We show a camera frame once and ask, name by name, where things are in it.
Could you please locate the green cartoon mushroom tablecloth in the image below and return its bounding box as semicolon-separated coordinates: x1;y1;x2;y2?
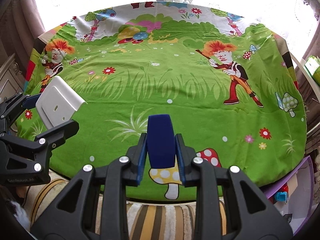
25;2;306;186

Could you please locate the small black device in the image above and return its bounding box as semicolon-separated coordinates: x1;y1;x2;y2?
283;213;292;224

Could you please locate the white wall switch plate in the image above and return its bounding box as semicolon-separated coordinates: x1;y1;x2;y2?
35;76;86;129

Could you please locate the striped beige cushion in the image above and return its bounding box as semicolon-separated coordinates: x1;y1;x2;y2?
23;177;227;240

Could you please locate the white curved desk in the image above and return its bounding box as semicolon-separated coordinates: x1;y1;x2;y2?
290;53;319;103

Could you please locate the brown beige curtain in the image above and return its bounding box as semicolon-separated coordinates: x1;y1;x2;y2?
1;0;45;75

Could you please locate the beige cube box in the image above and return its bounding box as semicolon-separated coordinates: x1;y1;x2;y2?
287;177;298;198

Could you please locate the red blue toy truck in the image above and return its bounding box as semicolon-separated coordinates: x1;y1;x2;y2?
272;183;289;203

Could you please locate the green tissue box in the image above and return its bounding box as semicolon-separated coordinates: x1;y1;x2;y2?
304;55;320;86

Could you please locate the purple white storage box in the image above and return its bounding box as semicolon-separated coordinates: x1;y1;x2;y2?
261;157;314;234

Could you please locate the dark blue velvet case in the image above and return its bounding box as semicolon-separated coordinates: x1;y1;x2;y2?
147;114;175;169

